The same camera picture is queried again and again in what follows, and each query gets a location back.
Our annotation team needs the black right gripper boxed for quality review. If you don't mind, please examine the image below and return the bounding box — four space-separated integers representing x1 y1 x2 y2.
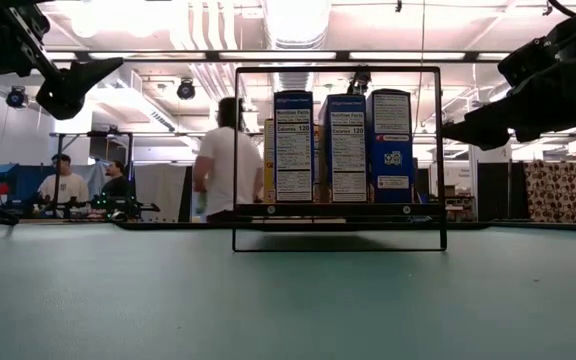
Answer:
442 9 576 151

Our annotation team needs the blue Frosted Flakes cereal box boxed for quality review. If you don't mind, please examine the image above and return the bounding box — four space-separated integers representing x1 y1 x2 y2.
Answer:
366 88 415 204
273 89 315 204
317 93 368 204

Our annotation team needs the brown patterned curtain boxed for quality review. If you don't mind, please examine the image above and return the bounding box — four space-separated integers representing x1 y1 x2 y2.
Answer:
523 159 576 224

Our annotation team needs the person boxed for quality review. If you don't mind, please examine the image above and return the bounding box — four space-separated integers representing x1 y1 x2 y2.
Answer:
191 96 265 224
35 153 92 220
100 159 133 199

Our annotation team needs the blue partition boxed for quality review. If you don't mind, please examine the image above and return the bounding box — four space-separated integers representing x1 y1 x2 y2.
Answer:
0 163 39 201

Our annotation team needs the white partition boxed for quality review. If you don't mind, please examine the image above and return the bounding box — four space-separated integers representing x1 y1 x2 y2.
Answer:
132 163 193 224

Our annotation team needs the black ceiling camera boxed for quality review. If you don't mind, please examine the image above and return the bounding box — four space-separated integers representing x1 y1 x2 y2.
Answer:
346 69 373 96
176 77 197 101
6 85 29 110

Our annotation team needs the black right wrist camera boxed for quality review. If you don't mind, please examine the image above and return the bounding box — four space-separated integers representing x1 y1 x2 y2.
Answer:
496 34 569 90

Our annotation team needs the black table frame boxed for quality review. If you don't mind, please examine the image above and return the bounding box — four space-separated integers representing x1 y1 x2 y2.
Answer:
115 221 576 233

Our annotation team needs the black right camera cable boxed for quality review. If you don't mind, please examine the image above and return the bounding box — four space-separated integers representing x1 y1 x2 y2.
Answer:
547 0 576 17

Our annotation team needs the black overhead frame beam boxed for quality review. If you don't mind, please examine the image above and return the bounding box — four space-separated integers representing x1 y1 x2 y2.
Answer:
42 49 514 63

